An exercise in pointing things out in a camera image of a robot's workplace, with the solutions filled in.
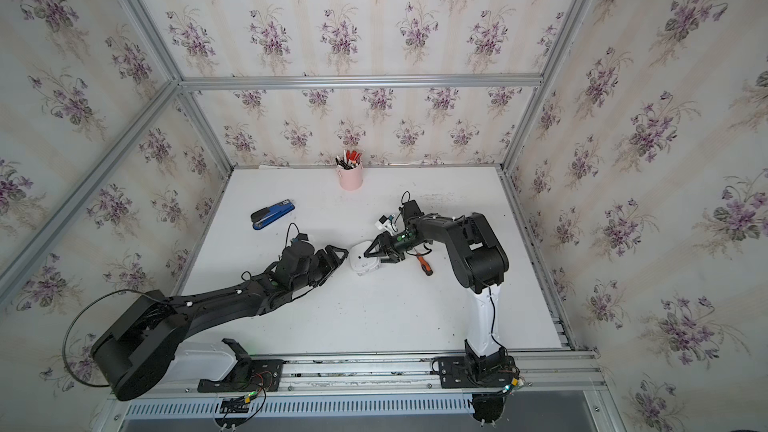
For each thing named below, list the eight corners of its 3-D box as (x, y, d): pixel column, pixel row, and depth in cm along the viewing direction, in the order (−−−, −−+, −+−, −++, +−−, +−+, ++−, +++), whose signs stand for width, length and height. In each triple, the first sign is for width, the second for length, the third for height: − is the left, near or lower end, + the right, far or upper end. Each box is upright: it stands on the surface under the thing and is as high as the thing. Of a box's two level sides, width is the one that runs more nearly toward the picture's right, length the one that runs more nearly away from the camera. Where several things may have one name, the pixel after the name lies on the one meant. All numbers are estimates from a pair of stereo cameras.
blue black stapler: (254, 230, 102) (250, 223, 99) (250, 223, 104) (246, 216, 101) (294, 209, 109) (291, 202, 105) (289, 202, 111) (287, 195, 107)
